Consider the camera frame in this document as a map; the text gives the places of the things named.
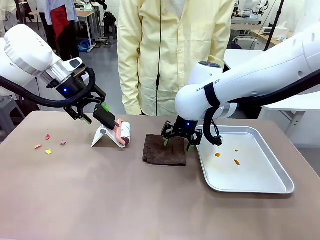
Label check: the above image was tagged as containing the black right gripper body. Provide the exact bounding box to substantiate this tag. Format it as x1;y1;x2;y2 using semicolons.
160;116;204;146

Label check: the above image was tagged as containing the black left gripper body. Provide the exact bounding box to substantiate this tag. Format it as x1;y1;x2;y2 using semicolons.
46;73;107;121

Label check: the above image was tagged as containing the dark brown cloth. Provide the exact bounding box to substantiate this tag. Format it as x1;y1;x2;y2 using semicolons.
142;133;187;167

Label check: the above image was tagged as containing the pink lint roller black handle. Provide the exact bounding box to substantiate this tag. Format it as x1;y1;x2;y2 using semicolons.
92;104;133;147

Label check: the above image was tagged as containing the white folding stand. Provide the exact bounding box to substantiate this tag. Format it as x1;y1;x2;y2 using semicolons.
91;124;127;149

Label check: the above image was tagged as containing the blue plastic bag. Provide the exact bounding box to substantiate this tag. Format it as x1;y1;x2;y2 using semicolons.
77;39;92;53

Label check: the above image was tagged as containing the silver metal tray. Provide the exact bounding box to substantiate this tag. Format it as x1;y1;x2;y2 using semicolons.
195;125;296;195

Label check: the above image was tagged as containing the person with red apron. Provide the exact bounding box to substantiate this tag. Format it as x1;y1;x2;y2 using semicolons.
49;0;81;62

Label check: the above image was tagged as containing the grey stool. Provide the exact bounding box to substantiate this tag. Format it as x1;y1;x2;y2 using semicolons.
0;95;26;138

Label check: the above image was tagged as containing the wooden top desk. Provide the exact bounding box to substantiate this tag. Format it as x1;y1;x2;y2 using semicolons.
74;8;101;51

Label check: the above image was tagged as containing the black backpack on chair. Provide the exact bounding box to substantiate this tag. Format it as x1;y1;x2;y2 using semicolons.
103;10;118;41

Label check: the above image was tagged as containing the person in yellow coat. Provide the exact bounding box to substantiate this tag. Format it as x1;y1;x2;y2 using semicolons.
116;0;235;117

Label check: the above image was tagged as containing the white table with leg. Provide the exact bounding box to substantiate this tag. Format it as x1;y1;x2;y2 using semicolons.
258;91;320;138

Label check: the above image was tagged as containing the long wooden top bench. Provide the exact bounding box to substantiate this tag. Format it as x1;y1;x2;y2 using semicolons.
249;27;296;52

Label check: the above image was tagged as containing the black tripod pole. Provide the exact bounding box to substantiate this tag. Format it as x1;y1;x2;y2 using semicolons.
264;0;286;53

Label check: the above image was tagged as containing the white tissue box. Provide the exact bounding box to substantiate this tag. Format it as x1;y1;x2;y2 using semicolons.
275;20;291;39

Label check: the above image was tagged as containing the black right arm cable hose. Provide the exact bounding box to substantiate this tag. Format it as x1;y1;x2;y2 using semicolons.
203;68;320;147

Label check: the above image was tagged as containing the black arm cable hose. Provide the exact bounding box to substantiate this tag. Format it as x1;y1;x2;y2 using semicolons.
0;66;97;109
203;68;320;147

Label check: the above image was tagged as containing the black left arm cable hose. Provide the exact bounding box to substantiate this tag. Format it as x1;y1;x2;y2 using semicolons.
0;66;97;109

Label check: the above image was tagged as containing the thin black neck cable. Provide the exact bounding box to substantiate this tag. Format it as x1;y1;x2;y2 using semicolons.
155;0;164;117

